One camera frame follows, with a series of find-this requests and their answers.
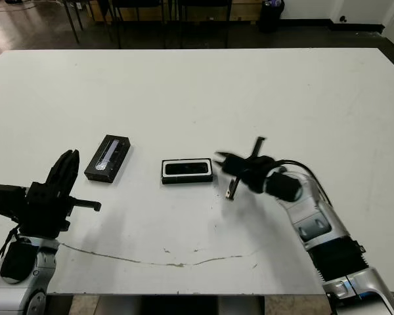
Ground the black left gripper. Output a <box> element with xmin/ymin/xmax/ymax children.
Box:
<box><xmin>18</xmin><ymin>149</ymin><xmax>102</xmax><ymax>240</ymax></box>

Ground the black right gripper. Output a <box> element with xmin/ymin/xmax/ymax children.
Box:
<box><xmin>215</xmin><ymin>136</ymin><xmax>280</xmax><ymax>200</ymax></box>

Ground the slim black camera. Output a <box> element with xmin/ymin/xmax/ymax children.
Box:
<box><xmin>166</xmin><ymin>161</ymin><xmax>209</xmax><ymax>175</ymax></box>

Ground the black box lid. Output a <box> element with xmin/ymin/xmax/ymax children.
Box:
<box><xmin>83</xmin><ymin>134</ymin><xmax>133</xmax><ymax>184</ymax></box>

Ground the black box base white insert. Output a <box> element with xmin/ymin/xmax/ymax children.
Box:
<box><xmin>161</xmin><ymin>157</ymin><xmax>214</xmax><ymax>187</ymax></box>

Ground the grey robot lower body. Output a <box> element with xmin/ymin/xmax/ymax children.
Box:
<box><xmin>45</xmin><ymin>294</ymin><xmax>267</xmax><ymax>315</ymax></box>

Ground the black trash bin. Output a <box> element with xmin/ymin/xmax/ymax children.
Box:
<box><xmin>259</xmin><ymin>0</ymin><xmax>286</xmax><ymax>34</ymax></box>

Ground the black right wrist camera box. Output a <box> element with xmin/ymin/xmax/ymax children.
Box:
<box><xmin>264</xmin><ymin>172</ymin><xmax>301</xmax><ymax>203</ymax></box>

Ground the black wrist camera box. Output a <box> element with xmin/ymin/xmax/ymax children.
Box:
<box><xmin>264</xmin><ymin>172</ymin><xmax>301</xmax><ymax>203</ymax></box>
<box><xmin>0</xmin><ymin>184</ymin><xmax>29</xmax><ymax>226</ymax></box>

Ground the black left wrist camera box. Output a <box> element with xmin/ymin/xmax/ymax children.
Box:
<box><xmin>0</xmin><ymin>184</ymin><xmax>29</xmax><ymax>226</ymax></box>

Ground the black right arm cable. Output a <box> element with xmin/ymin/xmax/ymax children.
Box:
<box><xmin>275</xmin><ymin>158</ymin><xmax>333</xmax><ymax>206</ymax></box>

